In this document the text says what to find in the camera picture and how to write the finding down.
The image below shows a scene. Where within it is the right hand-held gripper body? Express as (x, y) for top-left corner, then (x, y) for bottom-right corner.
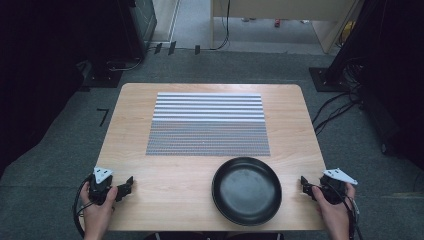
(319, 167), (359, 206)

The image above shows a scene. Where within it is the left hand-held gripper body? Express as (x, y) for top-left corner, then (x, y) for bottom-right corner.
(87, 166), (116, 206)

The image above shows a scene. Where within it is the person's right hand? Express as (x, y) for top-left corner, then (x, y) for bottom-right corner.
(311, 182), (357, 234)

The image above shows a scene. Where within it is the person's left hand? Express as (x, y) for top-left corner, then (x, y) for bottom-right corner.
(79, 181), (119, 236)

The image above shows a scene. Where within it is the black round plate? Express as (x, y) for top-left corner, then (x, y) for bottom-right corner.
(211, 156), (283, 227)

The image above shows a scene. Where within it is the grey striped placemat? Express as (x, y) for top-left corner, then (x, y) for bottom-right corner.
(145, 92), (272, 157)

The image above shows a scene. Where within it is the dark stand base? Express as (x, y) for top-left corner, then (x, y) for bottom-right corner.
(79, 58), (145, 90)

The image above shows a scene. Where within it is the yellow object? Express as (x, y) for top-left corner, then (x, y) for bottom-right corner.
(337, 20), (356, 47)

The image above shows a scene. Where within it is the light wooden cabinet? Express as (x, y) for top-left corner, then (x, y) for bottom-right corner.
(209, 0), (363, 55)

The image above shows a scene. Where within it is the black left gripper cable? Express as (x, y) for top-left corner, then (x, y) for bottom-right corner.
(72, 175), (94, 238)

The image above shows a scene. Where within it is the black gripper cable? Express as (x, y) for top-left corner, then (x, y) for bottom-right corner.
(328, 184), (365, 240)
(72, 175), (94, 238)

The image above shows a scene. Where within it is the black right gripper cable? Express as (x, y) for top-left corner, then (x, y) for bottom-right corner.
(328, 184), (365, 240)

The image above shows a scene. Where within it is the bundle of black floor cables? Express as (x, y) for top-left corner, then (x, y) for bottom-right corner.
(311, 57), (368, 136)

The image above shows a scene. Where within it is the black stand base plate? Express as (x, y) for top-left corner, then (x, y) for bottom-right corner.
(308, 66), (351, 93)

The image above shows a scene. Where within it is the black hanging cable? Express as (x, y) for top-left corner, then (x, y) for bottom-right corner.
(209, 0), (232, 52)

